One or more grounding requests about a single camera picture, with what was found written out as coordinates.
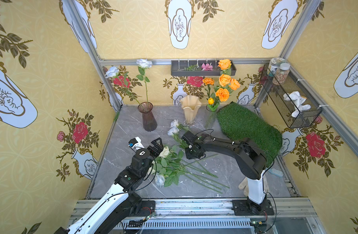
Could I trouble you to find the dark purple glass vase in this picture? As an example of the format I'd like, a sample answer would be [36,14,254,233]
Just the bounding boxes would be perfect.
[138,102,158,132]

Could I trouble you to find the beige work glove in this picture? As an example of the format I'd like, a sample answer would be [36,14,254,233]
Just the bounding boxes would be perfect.
[238,177,270,197]

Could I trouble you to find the jar with white lid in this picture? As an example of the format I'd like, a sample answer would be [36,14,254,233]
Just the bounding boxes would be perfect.
[273,63,291,85]

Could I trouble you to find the pink flower in planter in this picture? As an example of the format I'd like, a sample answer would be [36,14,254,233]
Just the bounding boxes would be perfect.
[201,63,213,71]

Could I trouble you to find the teal brush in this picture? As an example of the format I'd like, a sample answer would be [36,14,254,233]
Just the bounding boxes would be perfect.
[268,168,283,178]

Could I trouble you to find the white rose top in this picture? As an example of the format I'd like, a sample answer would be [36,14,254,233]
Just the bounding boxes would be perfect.
[170,120,189,133]

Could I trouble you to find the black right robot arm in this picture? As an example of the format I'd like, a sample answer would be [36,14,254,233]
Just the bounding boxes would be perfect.
[181,131,275,216]

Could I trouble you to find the clear glass vase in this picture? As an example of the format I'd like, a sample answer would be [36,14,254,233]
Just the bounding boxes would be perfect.
[204,106,218,129]

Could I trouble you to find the glass jar with floral lid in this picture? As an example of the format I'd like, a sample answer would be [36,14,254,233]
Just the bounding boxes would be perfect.
[267,57,286,77]

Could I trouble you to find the orange rose stem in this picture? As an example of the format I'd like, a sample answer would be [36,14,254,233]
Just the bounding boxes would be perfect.
[218,59,232,76]
[219,74,231,87]
[226,79,241,94]

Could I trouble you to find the white cloth figure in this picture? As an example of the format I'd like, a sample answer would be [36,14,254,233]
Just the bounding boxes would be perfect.
[283,91,311,118]

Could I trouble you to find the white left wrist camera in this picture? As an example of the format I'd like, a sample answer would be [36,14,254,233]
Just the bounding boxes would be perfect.
[128,136,144,152]

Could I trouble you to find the grey wall planter shelf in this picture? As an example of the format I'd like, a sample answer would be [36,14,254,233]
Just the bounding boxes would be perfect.
[171,59,222,77]

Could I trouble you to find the cream ruffled vase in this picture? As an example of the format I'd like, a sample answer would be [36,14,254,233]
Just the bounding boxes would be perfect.
[181,95,201,126]

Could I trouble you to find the small orange marigold stem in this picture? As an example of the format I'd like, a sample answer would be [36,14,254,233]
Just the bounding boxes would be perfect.
[214,88,230,108]

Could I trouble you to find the black wire wall basket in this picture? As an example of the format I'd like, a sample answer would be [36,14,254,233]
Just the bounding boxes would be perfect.
[254,64,322,129]

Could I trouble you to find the green artificial grass mat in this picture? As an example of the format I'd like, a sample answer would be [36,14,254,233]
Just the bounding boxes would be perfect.
[217,102,282,167]

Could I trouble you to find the orange marigold flower stem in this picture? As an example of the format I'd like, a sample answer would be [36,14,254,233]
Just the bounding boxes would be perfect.
[202,78,215,100]

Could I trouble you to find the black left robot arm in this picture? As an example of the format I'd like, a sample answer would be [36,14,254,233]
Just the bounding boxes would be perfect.
[55,137,164,234]

